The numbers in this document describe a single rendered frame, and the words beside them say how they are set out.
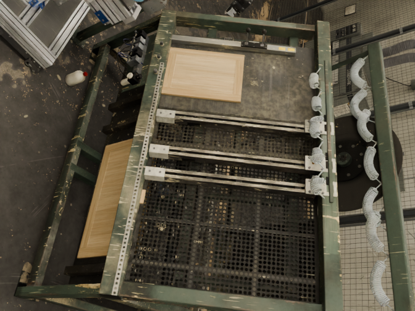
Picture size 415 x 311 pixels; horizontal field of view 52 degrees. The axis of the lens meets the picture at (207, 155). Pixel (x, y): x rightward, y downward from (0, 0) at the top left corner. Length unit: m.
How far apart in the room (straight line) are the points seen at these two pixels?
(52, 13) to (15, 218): 1.54
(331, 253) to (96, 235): 1.56
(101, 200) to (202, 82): 1.13
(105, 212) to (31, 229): 0.52
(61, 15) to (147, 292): 2.21
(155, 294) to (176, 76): 1.54
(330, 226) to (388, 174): 0.69
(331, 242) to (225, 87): 1.30
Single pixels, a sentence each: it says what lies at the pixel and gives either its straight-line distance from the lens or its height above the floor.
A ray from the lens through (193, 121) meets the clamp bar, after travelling 2.85.
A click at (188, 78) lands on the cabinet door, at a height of 1.03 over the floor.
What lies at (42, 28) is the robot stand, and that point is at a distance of 3.43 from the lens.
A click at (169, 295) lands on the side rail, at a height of 1.13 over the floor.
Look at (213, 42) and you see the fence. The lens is 3.33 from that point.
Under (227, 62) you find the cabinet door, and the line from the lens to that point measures 3.24.
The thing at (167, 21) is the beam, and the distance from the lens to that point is 3.47.
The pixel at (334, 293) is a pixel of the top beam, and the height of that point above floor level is 1.88.
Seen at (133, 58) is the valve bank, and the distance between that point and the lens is 3.17.
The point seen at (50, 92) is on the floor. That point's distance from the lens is 3.54.
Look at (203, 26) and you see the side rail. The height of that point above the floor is 1.05.
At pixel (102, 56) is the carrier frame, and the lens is 3.81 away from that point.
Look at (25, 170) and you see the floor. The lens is 3.24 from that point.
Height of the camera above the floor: 2.63
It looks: 31 degrees down
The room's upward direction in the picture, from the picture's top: 77 degrees clockwise
